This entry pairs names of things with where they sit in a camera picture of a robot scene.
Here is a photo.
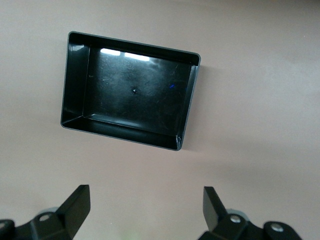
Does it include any black plastic box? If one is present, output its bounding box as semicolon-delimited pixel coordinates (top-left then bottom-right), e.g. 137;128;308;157
60;30;202;152

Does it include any brown table cover sheet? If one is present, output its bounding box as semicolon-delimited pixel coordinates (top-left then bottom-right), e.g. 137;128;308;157
0;0;320;240

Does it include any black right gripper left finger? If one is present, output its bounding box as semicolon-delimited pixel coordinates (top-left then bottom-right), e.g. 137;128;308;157
0;184;91;240

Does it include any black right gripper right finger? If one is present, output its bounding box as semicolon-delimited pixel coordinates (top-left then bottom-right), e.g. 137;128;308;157
198;185;304;240

